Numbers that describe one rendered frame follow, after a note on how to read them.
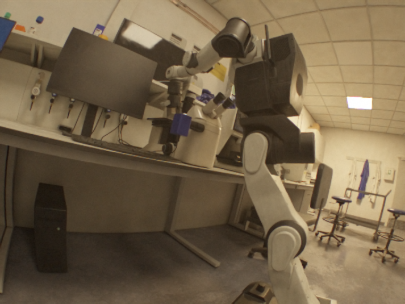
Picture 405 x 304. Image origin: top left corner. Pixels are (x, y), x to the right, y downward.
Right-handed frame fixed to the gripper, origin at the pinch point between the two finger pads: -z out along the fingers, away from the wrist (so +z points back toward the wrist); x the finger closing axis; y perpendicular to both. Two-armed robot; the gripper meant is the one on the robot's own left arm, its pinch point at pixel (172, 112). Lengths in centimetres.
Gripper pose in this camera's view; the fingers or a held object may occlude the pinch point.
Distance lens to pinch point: 113.5
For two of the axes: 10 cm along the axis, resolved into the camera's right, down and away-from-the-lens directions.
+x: -6.8, -1.3, 7.3
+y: -7.3, 0.2, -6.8
